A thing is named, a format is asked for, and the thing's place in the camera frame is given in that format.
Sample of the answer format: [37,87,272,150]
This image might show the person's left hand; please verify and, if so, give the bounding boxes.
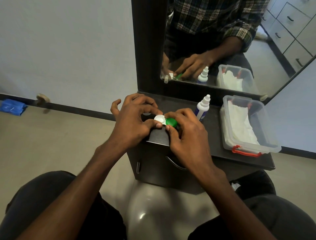
[110,93,163,151]

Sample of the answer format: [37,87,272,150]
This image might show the person's right hand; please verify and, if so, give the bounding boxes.
[164,108,216,176]

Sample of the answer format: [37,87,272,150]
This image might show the white and green lens case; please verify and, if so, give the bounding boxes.
[154,114,179,128]

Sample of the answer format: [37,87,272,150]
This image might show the person's right forearm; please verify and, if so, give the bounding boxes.
[195,165,277,240]

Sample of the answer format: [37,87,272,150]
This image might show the person's left forearm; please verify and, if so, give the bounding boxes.
[15,140,129,240]

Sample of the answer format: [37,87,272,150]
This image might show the white solution bottle blue label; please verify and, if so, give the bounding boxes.
[194,94,211,122]

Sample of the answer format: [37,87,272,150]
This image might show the dark wooden cabinet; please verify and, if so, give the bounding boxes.
[127,91,276,196]

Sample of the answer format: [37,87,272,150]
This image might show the white tissue paper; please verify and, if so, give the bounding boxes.
[225,100,261,147]

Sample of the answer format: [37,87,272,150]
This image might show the round door stopper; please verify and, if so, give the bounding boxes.
[36,93,51,105]

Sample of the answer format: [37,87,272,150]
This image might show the clear plastic box red latch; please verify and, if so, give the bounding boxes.
[219,95,282,158]

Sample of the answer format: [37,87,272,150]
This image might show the blue cloth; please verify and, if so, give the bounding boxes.
[0,99,28,116]

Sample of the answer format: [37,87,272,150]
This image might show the person's left leg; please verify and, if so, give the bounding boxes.
[0,170,128,240]

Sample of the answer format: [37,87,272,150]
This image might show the person's leg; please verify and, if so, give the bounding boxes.
[188,170,316,240]
[0,170,128,240]

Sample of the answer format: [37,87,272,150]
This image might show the person's right leg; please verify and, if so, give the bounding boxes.
[188,170,316,240]

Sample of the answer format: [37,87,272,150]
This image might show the dark framed wall mirror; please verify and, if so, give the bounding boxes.
[131,0,316,106]

